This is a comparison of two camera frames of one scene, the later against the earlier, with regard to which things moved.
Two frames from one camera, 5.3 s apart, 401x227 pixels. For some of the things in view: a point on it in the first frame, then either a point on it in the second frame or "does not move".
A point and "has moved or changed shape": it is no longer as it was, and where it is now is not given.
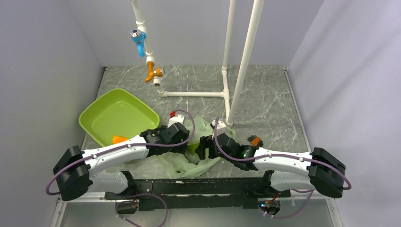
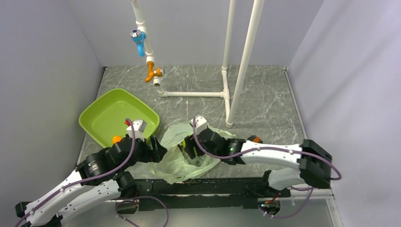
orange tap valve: x=159 y=72 does not move
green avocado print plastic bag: x=187 y=162 has moved or changed shape
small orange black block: x=255 y=140 does not move
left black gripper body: x=180 y=149 → x=144 y=154
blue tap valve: x=138 y=37 does not move
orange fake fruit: x=116 y=139 does not move
